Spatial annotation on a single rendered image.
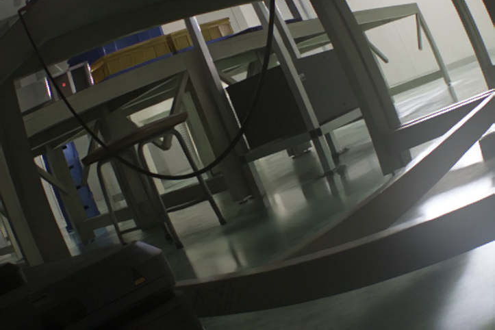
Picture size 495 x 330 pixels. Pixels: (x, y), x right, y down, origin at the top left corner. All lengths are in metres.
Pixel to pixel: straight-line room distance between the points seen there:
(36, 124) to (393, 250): 2.44
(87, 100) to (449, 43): 6.17
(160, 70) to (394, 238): 2.91
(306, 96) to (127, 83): 0.78
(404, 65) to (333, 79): 5.48
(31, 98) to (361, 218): 2.21
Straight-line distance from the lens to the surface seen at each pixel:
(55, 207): 7.19
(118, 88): 3.69
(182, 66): 4.00
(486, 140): 2.29
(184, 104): 6.04
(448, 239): 1.03
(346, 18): 2.69
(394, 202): 1.53
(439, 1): 9.06
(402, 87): 6.61
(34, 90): 3.43
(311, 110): 3.77
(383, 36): 9.57
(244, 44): 4.35
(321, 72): 3.99
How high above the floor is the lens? 0.36
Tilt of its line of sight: 2 degrees down
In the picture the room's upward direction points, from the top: 22 degrees counter-clockwise
